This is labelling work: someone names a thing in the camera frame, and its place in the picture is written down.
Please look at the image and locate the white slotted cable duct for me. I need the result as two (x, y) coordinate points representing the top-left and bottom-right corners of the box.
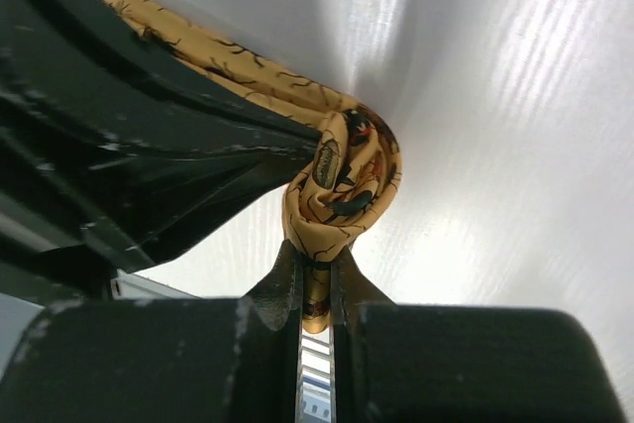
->
(297, 332), (334, 423)

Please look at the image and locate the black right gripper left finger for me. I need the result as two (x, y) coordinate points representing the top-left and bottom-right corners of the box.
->
(1, 242), (302, 422)

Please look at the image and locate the yellow beetle print tie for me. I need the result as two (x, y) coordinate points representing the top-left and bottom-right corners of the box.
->
(103, 0), (402, 334)

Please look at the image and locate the aluminium mounting rail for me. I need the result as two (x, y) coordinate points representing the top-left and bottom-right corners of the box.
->
(111, 270), (195, 299)

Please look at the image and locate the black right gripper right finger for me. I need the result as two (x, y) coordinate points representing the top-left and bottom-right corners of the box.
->
(330, 251), (626, 422)

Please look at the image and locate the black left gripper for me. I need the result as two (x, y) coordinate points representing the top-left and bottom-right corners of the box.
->
(1, 0), (319, 303)

